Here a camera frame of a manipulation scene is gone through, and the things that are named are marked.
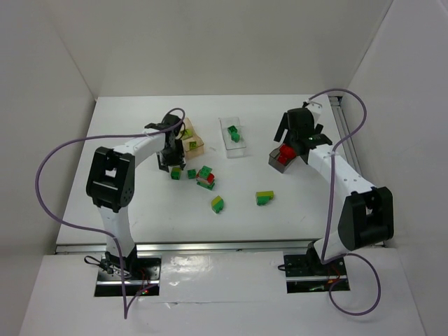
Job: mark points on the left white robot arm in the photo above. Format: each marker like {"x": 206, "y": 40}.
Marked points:
{"x": 111, "y": 182}

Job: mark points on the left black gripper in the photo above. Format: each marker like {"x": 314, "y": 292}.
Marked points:
{"x": 171, "y": 159}

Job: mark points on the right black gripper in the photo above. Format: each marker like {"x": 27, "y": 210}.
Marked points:
{"x": 290, "y": 131}

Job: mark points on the aluminium side rail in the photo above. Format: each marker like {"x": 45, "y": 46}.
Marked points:
{"x": 343, "y": 129}

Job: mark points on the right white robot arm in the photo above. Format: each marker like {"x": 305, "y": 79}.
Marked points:
{"x": 367, "y": 211}

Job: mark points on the red lego brick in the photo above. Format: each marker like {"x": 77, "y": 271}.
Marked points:
{"x": 283, "y": 160}
{"x": 287, "y": 152}

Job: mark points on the orange transparent container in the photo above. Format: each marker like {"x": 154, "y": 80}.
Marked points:
{"x": 190, "y": 154}

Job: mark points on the grey transparent container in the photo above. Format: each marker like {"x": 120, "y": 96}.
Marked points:
{"x": 275, "y": 164}

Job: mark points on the aluminium front rail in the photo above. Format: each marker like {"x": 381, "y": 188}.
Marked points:
{"x": 193, "y": 247}

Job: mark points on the dark green lego cube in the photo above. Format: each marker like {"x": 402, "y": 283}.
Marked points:
{"x": 232, "y": 129}

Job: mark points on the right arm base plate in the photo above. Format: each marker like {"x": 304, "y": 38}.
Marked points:
{"x": 304, "y": 273}

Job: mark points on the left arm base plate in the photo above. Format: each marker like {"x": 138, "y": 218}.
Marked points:
{"x": 145, "y": 279}

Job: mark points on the yellow green red lego stack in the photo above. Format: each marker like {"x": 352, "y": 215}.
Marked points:
{"x": 264, "y": 197}

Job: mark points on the clear transparent container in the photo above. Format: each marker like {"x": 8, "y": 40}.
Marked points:
{"x": 232, "y": 149}

